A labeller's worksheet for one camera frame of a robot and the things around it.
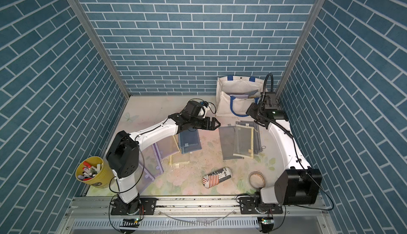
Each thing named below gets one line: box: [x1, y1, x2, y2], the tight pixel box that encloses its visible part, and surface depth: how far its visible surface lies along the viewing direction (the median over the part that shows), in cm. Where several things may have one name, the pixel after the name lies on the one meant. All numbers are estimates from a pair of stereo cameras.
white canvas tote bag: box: [215, 75, 265, 117], surface depth 104 cm
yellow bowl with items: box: [75, 156, 114, 189], surface depth 74 cm
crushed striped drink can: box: [202, 167, 232, 189], surface depth 81 cm
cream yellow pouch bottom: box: [168, 135, 191, 168], surface depth 91 cm
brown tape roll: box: [248, 171, 266, 189], surface depth 83 cm
